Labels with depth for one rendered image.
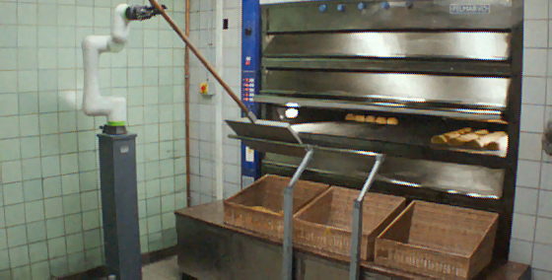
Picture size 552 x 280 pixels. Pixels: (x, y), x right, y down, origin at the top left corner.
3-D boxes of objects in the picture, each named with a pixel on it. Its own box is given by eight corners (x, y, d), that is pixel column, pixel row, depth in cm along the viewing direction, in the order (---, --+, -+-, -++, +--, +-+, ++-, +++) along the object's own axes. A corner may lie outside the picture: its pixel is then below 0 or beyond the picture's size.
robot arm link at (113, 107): (103, 123, 353) (102, 96, 351) (125, 123, 359) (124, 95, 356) (103, 126, 341) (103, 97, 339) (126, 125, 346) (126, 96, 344)
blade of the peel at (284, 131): (287, 126, 325) (289, 123, 326) (223, 119, 360) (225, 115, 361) (312, 160, 348) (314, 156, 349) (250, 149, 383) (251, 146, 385)
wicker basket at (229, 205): (267, 209, 404) (267, 173, 401) (329, 223, 368) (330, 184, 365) (221, 222, 367) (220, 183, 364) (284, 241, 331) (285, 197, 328)
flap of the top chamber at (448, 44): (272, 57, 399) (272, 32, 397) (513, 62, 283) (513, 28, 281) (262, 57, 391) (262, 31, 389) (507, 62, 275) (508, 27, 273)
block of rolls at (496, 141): (462, 134, 377) (462, 126, 377) (525, 140, 346) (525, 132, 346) (428, 143, 332) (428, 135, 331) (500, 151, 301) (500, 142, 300)
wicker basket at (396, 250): (410, 242, 327) (413, 198, 323) (496, 258, 291) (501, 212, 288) (372, 264, 289) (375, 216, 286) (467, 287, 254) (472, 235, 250)
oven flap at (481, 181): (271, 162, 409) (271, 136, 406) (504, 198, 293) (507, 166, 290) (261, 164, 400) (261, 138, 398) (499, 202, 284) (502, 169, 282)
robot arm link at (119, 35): (109, 31, 327) (126, 34, 331) (106, 49, 327) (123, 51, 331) (112, 23, 293) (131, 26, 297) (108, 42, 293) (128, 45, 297)
